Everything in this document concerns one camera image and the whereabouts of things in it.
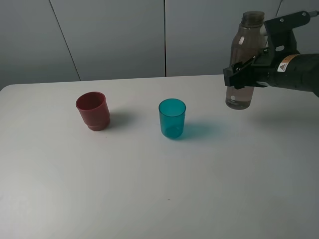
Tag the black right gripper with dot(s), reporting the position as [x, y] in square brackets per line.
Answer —
[281, 64]

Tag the smoky transparent water bottle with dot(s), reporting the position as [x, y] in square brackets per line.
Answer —
[245, 45]

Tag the teal transparent plastic cup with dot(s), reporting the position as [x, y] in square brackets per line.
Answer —
[172, 116]

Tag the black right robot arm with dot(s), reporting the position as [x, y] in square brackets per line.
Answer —
[315, 67]

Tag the red plastic cup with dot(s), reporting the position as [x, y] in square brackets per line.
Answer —
[94, 111]

